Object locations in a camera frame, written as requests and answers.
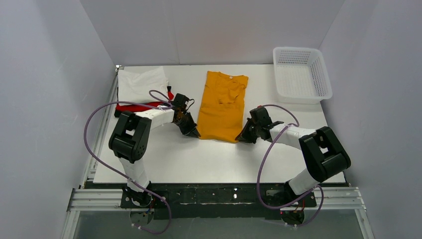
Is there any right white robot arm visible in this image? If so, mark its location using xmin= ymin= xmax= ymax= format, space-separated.
xmin=235 ymin=106 xmax=351 ymax=200

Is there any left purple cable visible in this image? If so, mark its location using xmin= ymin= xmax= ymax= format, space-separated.
xmin=83 ymin=90 xmax=173 ymax=235

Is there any black folded t shirt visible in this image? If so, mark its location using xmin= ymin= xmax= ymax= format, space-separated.
xmin=114 ymin=86 xmax=173 ymax=119

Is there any aluminium frame rail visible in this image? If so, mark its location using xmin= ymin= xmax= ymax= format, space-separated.
xmin=61 ymin=67 xmax=375 ymax=239

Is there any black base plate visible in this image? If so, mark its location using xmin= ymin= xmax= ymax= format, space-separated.
xmin=84 ymin=180 xmax=317 ymax=221

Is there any white folded t shirt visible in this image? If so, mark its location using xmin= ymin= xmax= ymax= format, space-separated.
xmin=117 ymin=66 xmax=169 ymax=103

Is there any yellow t shirt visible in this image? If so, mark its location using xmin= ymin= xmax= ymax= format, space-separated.
xmin=197 ymin=71 xmax=249 ymax=143

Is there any red folded t shirt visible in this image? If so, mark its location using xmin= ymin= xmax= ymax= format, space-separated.
xmin=118 ymin=91 xmax=170 ymax=108

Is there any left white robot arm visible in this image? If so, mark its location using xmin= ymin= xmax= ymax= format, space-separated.
xmin=108 ymin=94 xmax=201 ymax=195

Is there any white plastic basket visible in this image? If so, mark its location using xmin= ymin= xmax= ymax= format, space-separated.
xmin=273 ymin=47 xmax=333 ymax=104

